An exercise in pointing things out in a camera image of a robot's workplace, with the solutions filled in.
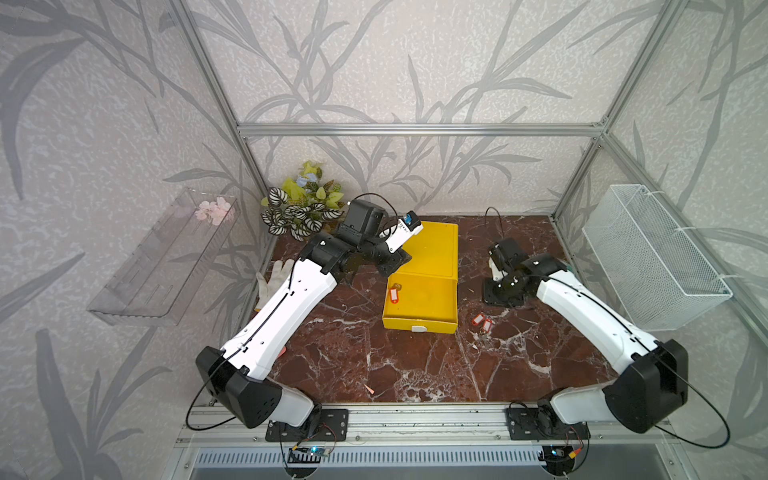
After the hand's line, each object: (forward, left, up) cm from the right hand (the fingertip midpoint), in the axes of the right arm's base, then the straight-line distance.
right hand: (484, 297), depth 82 cm
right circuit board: (-35, -15, -17) cm, 42 cm away
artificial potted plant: (+26, +53, +11) cm, 60 cm away
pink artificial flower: (+16, +72, +20) cm, 76 cm away
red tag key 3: (-2, -3, -14) cm, 14 cm away
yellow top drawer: (-2, +16, +1) cm, 17 cm away
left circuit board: (-34, +45, -14) cm, 58 cm away
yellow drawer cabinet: (+10, +14, +8) cm, 19 cm away
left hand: (+4, +22, +17) cm, 28 cm away
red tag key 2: (0, -1, -14) cm, 14 cm away
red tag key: (0, +25, +2) cm, 25 cm away
